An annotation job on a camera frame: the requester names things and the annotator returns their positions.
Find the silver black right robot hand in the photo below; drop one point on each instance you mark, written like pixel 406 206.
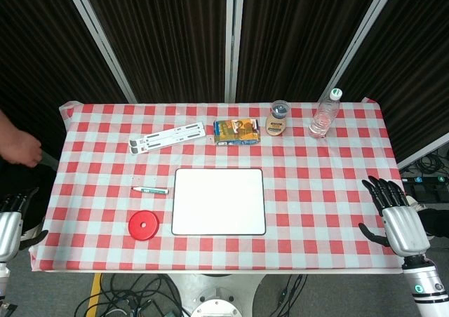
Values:
pixel 403 229

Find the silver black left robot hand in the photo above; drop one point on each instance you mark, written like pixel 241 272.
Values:
pixel 10 233

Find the bare person hand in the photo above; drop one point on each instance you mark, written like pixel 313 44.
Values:
pixel 19 148

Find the green white marker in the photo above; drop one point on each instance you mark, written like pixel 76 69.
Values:
pixel 151 191

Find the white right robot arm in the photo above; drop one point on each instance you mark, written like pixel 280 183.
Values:
pixel 426 289

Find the red white checkered tablecloth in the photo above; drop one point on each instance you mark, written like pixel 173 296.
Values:
pixel 315 190

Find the black fabric item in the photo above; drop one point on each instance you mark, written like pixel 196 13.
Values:
pixel 436 224

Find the black power strip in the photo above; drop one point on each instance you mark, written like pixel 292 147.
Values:
pixel 429 185

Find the dark ribbed partition panel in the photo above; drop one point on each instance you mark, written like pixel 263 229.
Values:
pixel 414 68
pixel 42 50
pixel 298 33
pixel 168 33

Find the yellow floor tape strip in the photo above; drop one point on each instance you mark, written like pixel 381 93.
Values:
pixel 94 292

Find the red round disc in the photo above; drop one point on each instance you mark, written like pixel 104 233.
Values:
pixel 143 225

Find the clear plastic water bottle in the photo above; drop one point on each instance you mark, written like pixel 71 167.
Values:
pixel 323 119

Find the white folding stand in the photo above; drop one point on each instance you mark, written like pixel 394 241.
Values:
pixel 168 136

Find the white board with black rim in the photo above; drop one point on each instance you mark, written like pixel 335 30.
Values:
pixel 218 201

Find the orange blue snack packet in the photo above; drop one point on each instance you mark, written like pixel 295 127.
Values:
pixel 236 132

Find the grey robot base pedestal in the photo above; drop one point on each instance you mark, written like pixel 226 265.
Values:
pixel 217 296

